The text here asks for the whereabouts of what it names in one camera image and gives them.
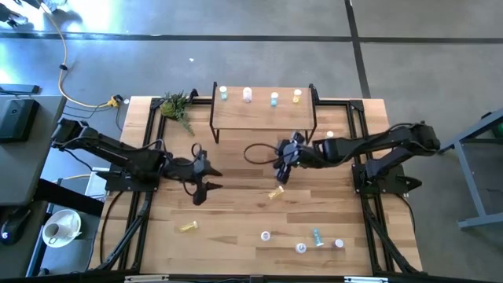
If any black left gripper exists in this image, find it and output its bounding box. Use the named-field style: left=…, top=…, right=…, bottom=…
left=163, top=150, right=224, bottom=193

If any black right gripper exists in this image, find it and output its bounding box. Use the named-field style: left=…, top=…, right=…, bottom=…
left=274, top=138, right=316, bottom=185

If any potted green succulent plant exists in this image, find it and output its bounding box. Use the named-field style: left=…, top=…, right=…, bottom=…
left=159, top=90, right=196, bottom=137

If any black desk support bar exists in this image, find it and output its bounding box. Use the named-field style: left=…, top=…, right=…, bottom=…
left=33, top=177, right=106, bottom=218

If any crumpled white napkin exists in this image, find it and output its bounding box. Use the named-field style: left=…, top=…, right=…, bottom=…
left=58, top=211, right=79, bottom=237

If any white cup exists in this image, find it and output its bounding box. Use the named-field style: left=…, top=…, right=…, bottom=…
left=42, top=222, right=66, bottom=244

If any grey side desk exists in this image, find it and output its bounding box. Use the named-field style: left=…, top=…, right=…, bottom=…
left=0, top=93, right=68, bottom=208

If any grey metal cart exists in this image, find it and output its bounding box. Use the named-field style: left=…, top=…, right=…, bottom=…
left=431, top=108, right=503, bottom=231

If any black box device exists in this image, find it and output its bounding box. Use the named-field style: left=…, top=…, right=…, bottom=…
left=0, top=97, right=40, bottom=144

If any black computer mouse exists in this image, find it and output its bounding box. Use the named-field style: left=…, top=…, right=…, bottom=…
left=0, top=206, right=32, bottom=247

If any black flat device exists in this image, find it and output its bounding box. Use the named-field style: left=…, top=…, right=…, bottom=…
left=0, top=83, right=41, bottom=96

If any crumpled clear plastic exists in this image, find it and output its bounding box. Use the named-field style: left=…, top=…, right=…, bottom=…
left=41, top=0, right=70, bottom=12

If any black floor equipment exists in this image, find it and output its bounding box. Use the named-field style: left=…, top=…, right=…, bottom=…
left=0, top=2, right=28, bottom=29

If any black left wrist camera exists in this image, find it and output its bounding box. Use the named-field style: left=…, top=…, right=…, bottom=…
left=192, top=182, right=209, bottom=207

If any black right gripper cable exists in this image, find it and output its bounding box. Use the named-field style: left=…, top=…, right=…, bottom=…
left=243, top=142, right=281, bottom=166

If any wooden shelf black frame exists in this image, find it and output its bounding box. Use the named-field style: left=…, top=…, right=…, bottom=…
left=209, top=81, right=318, bottom=145

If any black aluminium table frame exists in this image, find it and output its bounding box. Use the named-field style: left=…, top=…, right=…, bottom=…
left=89, top=88, right=424, bottom=283

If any silver metal bracket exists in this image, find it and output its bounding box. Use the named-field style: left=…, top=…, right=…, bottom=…
left=124, top=274, right=170, bottom=283
left=344, top=276, right=390, bottom=283

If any black power cable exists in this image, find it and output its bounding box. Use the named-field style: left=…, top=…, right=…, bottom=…
left=98, top=190, right=123, bottom=272

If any yellow floor cable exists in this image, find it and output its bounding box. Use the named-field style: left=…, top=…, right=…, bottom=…
left=38, top=0, right=119, bottom=109

